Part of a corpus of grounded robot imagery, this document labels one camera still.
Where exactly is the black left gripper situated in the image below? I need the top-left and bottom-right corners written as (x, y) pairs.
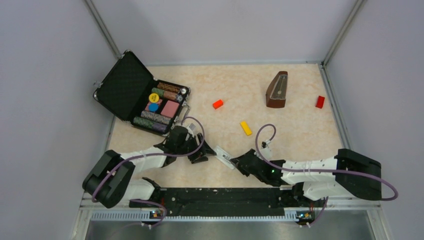
top-left (176, 132), bottom-right (217, 164)

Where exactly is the white remote control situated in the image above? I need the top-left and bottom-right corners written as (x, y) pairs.
top-left (214, 145), bottom-right (235, 170)

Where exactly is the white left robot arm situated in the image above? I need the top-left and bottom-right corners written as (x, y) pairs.
top-left (82, 125), bottom-right (217, 209)

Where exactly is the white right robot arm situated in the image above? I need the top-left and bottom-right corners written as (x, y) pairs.
top-left (230, 148), bottom-right (382, 206)

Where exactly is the yellow toy block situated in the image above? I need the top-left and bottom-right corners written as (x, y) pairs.
top-left (240, 121), bottom-right (253, 136)

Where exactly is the orange toy block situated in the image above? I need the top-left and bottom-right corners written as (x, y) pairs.
top-left (212, 99), bottom-right (224, 110)

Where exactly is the pink card deck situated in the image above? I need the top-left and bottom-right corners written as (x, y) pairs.
top-left (160, 100), bottom-right (180, 118)

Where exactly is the blue poker chip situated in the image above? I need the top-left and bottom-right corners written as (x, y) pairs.
top-left (148, 103), bottom-right (159, 112)

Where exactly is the yellow poker chip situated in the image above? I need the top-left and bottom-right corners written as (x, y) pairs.
top-left (148, 93), bottom-right (160, 103)

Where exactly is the brown wooden metronome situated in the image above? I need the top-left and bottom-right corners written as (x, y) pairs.
top-left (265, 71), bottom-right (288, 109)

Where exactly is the black poker chip case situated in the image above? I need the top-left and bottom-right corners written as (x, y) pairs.
top-left (93, 50), bottom-right (191, 136)

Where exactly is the red toy brick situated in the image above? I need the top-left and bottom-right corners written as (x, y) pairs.
top-left (315, 95), bottom-right (326, 109)

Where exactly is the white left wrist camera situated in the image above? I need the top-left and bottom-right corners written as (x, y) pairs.
top-left (187, 123), bottom-right (196, 132)

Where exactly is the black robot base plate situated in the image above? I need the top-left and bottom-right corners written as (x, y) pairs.
top-left (150, 187), bottom-right (325, 217)

